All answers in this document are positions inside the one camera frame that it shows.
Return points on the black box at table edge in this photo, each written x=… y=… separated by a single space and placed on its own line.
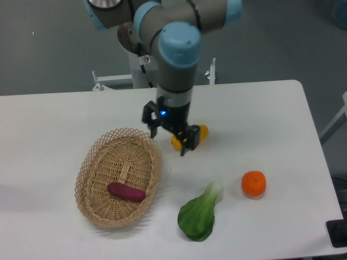
x=337 y=232

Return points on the orange tangerine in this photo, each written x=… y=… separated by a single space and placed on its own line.
x=253 y=183

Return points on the white frame at right edge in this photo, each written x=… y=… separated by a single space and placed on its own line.
x=334 y=124

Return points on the woven wicker basket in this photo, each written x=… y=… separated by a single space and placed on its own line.
x=128 y=156

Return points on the white metal base frame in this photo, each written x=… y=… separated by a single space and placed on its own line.
x=114 y=80

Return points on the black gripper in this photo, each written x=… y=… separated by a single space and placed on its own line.
x=173 y=119

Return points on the yellow papaya fruit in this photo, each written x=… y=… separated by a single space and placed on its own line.
x=203 y=134

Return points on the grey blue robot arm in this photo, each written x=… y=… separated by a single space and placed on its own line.
x=173 y=37

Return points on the green bok choy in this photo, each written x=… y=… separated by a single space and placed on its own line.
x=196 y=218

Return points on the purple sweet potato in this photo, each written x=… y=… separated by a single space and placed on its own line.
x=125 y=192

